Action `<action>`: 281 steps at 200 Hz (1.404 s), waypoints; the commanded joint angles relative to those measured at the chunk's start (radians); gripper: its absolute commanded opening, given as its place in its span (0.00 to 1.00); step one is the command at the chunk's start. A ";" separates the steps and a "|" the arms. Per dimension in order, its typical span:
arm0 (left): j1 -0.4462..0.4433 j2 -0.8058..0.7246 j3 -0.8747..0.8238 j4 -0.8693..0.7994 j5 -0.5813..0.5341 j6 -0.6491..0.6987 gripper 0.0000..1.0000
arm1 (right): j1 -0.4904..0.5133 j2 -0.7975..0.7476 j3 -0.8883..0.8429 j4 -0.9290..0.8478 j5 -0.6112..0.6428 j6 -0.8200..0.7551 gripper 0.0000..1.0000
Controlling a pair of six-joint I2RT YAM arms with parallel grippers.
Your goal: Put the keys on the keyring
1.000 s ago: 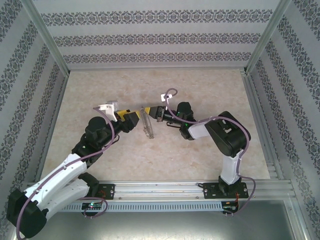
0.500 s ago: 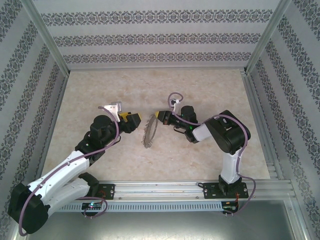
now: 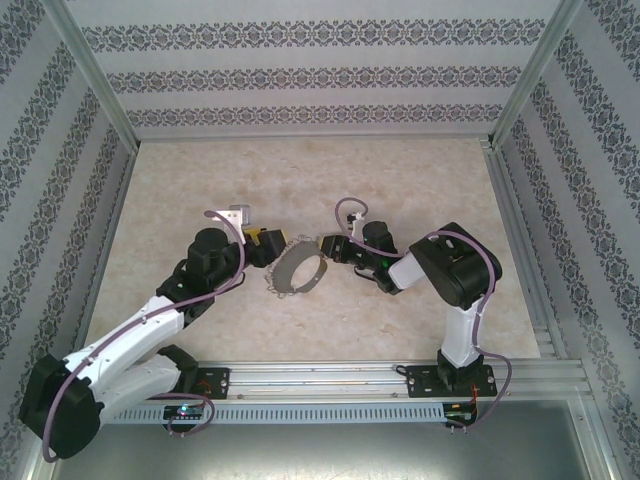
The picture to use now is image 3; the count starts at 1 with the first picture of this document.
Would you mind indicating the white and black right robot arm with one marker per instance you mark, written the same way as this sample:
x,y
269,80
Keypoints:
x,y
462,335

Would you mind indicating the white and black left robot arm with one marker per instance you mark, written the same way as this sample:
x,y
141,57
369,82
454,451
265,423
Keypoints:
x,y
140,325

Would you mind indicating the grey metal panel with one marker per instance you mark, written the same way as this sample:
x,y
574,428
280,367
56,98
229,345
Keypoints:
x,y
320,450

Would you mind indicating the aluminium side rail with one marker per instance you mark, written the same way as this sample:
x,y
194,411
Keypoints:
x,y
507,200
113,225

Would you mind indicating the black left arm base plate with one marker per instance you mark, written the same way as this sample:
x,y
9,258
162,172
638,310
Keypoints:
x,y
217,382

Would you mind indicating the aluminium mounting rail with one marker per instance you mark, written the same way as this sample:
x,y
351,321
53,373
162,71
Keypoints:
x,y
320,380

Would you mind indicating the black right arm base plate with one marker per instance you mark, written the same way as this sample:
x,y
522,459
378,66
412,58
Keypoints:
x,y
425,382

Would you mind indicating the aluminium corner post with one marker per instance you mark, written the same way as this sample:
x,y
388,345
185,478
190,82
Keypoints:
x,y
98,80
532,75

